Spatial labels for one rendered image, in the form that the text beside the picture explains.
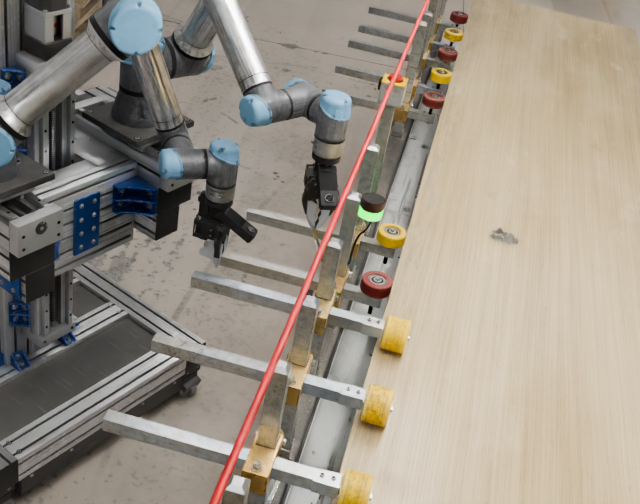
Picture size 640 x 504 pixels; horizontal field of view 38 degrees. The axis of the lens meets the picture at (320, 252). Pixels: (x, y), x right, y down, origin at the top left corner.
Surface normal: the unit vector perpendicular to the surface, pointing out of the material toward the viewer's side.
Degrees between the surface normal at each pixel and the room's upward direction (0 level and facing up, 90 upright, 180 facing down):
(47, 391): 0
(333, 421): 0
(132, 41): 85
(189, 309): 0
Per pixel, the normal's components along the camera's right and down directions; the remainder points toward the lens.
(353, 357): 0.16, -0.82
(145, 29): 0.39, 0.49
